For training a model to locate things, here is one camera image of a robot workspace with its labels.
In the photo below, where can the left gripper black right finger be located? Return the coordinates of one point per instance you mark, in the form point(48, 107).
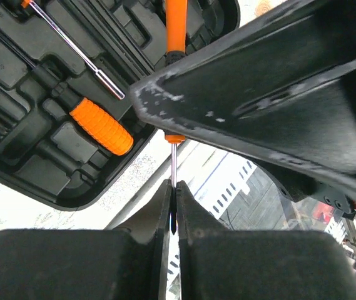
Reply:
point(194, 222)

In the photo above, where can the aluminium frame rail front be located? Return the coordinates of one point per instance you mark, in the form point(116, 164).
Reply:
point(233, 189)

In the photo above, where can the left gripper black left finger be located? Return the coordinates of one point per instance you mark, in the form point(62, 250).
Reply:
point(159, 270)

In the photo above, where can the small black orange screwdriver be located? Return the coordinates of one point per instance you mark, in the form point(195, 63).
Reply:
point(176, 15)

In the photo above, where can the black orange screwdriver large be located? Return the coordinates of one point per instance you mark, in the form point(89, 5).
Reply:
point(98, 72)

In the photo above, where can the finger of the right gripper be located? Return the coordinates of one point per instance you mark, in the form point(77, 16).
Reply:
point(281, 89)

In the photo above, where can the black plastic tool case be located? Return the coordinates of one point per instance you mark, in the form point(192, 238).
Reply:
point(65, 138)

